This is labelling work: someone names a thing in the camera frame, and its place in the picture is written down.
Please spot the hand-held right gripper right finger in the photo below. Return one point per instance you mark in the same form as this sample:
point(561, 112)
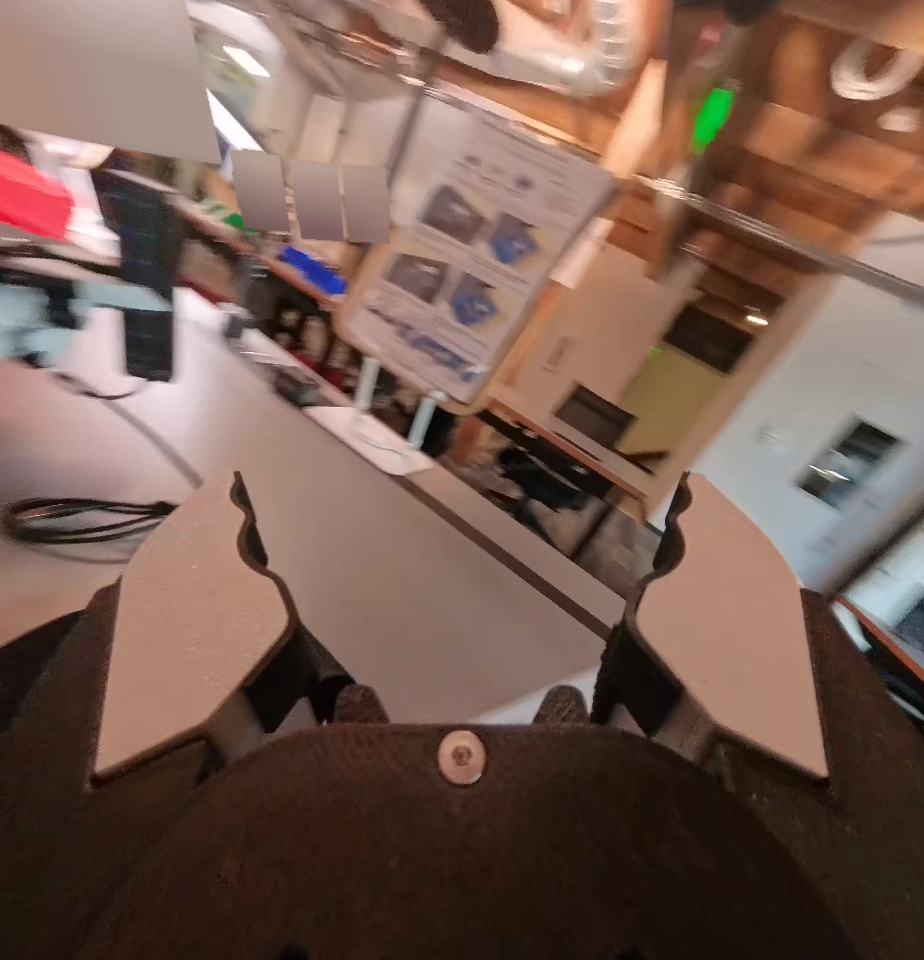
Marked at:
point(732, 630)

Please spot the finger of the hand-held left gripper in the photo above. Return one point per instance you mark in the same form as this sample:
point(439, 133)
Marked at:
point(124, 298)

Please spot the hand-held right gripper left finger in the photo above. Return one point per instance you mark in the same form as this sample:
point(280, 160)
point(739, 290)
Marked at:
point(192, 622)

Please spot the black usb hub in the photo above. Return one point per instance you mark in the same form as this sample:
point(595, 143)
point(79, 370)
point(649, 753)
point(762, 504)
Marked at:
point(151, 247)

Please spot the red plastic bin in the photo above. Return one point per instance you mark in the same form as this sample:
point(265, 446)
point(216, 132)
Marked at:
point(19, 195)

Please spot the blue plastic bin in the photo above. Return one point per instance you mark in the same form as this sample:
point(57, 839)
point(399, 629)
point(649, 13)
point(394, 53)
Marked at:
point(312, 270)

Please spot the booth window with sign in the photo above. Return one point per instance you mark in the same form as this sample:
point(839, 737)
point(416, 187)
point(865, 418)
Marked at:
point(852, 465)

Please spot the white poster stand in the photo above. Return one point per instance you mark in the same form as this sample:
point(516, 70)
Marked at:
point(372, 442)

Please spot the instruction poster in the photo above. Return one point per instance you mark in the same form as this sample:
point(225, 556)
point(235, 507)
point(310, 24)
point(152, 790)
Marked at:
point(469, 262)

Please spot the green exit sign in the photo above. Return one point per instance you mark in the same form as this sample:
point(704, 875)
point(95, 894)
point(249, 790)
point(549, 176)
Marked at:
point(713, 116)

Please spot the silver air duct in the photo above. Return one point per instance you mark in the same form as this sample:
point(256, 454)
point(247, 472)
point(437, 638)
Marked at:
point(574, 60)

